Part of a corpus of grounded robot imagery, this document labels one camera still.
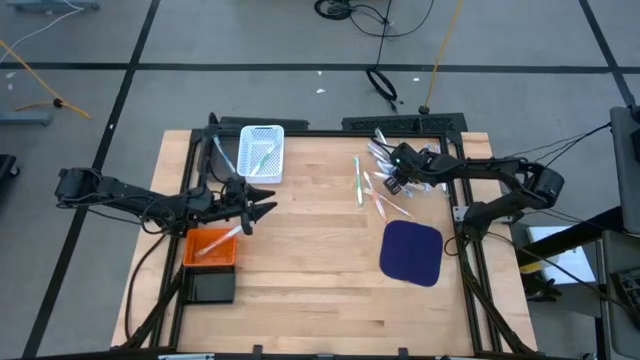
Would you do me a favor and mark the black plastic tray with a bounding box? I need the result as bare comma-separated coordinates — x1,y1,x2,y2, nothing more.
182,266,237,305

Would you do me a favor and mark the yellow floor cable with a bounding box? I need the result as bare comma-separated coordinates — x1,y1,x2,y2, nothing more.
0,39,94,121

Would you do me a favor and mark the grey desk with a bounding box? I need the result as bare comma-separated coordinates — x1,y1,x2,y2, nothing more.
608,104,640,236
597,229,640,360

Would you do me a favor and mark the black desk bar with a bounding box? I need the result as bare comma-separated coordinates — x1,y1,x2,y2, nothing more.
514,204,626,266

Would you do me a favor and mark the black keyboard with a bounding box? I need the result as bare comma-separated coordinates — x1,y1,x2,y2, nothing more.
610,267,640,312

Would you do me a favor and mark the white floor cable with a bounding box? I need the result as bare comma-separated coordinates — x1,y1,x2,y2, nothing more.
0,0,86,66

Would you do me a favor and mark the black floor object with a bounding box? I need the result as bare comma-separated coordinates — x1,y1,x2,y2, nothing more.
0,153,21,182

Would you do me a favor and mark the dark blue square mat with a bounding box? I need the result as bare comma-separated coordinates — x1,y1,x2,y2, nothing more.
378,219,445,288

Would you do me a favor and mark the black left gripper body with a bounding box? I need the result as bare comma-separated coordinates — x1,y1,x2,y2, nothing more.
192,174,254,236

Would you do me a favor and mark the black perforated panel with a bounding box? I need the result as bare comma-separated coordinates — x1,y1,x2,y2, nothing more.
342,112,469,135
219,116,310,132

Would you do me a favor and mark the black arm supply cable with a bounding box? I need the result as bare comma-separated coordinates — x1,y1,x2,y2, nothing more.
123,230,171,342

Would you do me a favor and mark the yellow hanging cable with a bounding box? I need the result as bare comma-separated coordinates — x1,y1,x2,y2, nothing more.
418,0,466,115

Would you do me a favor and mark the orange perforated plastic basket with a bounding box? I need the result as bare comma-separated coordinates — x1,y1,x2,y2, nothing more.
182,227,238,269

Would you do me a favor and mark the grey translucent plastic bin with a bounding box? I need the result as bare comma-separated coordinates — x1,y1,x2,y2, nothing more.
198,130,242,183

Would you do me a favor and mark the black hanging cable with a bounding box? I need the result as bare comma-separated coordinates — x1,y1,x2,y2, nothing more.
365,0,402,114

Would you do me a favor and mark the grey metal floor bar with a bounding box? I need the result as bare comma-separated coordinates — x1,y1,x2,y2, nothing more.
0,110,52,127
7,0,101,14

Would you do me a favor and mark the orange toothbrush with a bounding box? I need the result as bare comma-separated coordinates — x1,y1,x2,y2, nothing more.
193,224,245,258
362,170,388,222
362,187,414,218

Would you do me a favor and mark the black cable bundle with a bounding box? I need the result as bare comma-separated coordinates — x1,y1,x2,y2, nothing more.
313,0,436,40

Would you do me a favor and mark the blue toothbrush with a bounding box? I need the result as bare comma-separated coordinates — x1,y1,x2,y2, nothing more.
212,134,237,174
402,180,435,197

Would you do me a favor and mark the white paper sheet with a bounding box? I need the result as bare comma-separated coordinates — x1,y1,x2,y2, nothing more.
525,224,599,286

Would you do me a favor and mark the white perforated plastic basket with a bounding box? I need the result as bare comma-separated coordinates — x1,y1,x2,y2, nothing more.
237,124,286,185

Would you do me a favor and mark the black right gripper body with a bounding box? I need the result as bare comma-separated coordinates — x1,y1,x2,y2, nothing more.
383,142,436,196

